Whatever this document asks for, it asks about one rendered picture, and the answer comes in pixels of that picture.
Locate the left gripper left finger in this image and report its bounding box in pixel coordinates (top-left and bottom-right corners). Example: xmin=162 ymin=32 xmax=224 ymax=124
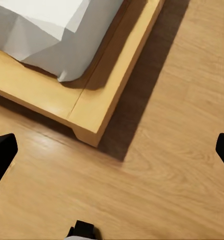
xmin=0 ymin=133 xmax=18 ymax=180

